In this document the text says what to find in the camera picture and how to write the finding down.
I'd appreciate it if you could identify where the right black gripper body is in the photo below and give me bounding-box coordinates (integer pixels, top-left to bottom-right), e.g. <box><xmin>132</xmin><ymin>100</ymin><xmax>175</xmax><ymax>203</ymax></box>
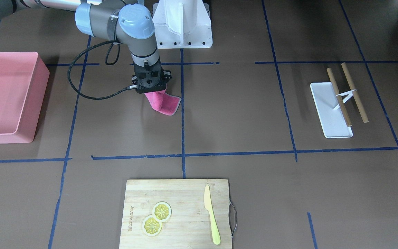
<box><xmin>133</xmin><ymin>61</ymin><xmax>165</xmax><ymax>78</ymax></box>

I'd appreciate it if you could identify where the pink microfibre cloth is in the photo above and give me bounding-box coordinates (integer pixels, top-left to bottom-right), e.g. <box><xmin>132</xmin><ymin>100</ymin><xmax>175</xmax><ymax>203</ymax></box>
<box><xmin>145</xmin><ymin>90</ymin><xmax>182</xmax><ymax>116</ymax></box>

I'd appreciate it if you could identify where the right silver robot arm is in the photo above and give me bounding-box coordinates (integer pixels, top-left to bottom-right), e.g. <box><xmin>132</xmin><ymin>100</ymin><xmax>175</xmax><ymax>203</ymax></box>
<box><xmin>0</xmin><ymin>0</ymin><xmax>164</xmax><ymax>80</ymax></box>

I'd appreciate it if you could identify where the rear lemon slice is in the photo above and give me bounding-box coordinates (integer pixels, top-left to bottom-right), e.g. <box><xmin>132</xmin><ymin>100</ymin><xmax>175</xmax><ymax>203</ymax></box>
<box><xmin>152</xmin><ymin>201</ymin><xmax>172</xmax><ymax>223</ymax></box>

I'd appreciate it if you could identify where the lemon slice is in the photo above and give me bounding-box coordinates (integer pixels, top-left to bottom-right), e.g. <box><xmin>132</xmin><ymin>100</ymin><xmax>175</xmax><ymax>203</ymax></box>
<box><xmin>142</xmin><ymin>215</ymin><xmax>163</xmax><ymax>237</ymax></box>
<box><xmin>152</xmin><ymin>201</ymin><xmax>172</xmax><ymax>223</ymax></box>

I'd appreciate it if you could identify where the yellow plastic knife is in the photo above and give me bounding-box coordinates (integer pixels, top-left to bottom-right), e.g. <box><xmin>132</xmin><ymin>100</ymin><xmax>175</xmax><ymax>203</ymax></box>
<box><xmin>203</xmin><ymin>185</ymin><xmax>221</xmax><ymax>245</ymax></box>

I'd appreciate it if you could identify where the pink plastic bin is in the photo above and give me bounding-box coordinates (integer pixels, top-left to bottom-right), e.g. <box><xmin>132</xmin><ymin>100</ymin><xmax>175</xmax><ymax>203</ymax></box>
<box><xmin>0</xmin><ymin>52</ymin><xmax>50</xmax><ymax>144</ymax></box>

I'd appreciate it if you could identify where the front lemon slice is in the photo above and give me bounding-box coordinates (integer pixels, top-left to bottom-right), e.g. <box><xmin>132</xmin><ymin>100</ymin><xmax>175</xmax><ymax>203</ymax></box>
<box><xmin>142</xmin><ymin>215</ymin><xmax>163</xmax><ymax>237</ymax></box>

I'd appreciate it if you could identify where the bamboo cutting board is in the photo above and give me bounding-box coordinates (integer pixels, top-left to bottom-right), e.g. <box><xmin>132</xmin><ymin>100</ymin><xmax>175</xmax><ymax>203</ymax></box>
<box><xmin>119</xmin><ymin>179</ymin><xmax>233</xmax><ymax>249</ymax></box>

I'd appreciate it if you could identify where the white towel rack stand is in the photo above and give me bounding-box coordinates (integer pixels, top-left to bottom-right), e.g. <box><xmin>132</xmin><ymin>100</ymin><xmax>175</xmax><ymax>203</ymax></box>
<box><xmin>310</xmin><ymin>62</ymin><xmax>369</xmax><ymax>139</ymax></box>

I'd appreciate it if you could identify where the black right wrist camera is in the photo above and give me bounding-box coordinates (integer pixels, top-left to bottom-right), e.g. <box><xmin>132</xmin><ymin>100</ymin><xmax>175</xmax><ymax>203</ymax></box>
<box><xmin>128</xmin><ymin>70</ymin><xmax>172</xmax><ymax>94</ymax></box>

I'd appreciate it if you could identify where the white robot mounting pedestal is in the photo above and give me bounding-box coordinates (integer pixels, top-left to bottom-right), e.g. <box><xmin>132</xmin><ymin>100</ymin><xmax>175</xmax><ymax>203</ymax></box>
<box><xmin>153</xmin><ymin>0</ymin><xmax>213</xmax><ymax>49</ymax></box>

